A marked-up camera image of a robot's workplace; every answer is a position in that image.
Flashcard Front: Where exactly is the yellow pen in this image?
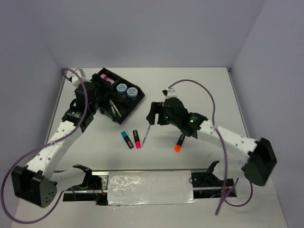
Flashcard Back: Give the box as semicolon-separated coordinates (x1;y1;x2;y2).
111;101;122;117

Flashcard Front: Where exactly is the pink cap glue bottle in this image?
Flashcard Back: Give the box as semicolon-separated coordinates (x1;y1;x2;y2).
100;74;115;84

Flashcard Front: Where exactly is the blue white pen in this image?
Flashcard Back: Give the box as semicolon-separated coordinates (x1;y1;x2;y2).
142;125;151;147

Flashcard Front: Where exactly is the green white pen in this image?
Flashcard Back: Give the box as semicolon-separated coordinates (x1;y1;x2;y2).
109;101;115;116

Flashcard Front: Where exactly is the blue tape roll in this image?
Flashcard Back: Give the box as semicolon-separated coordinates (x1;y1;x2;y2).
116;83;128;95
126;87;138;102

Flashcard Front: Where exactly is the pink highlighter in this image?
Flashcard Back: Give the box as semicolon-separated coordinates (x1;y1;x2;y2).
133;130;142;149

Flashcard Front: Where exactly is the orange highlighter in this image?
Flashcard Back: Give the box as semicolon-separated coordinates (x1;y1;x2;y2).
174;134;185;152

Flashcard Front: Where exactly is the blue highlighter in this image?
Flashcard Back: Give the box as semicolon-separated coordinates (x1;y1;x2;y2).
121;131;134;149

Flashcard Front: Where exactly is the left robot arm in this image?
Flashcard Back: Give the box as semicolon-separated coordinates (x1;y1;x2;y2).
11;76;105;208

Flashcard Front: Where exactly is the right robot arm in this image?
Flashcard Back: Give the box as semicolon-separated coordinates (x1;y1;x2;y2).
146;97;277;186

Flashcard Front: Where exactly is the black compartment tray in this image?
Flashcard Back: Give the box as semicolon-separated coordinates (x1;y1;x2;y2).
96;68;145;124

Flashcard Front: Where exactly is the silver foil panel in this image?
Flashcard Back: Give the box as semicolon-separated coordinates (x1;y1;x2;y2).
107;171;195;206

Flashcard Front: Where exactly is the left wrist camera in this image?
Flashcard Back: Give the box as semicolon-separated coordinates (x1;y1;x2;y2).
66;68;86;87

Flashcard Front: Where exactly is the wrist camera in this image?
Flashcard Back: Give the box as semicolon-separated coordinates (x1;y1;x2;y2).
162;88;178;99
66;68;86;87

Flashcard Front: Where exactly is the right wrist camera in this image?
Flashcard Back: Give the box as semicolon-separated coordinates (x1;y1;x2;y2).
162;88;178;99

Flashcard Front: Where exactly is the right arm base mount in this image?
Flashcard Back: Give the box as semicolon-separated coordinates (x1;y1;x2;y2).
189;161;234;199

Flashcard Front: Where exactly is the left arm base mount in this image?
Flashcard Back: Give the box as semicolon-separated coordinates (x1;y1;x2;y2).
63;164;109;206

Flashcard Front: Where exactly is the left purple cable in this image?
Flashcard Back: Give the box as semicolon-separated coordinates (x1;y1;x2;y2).
0;67;91;224

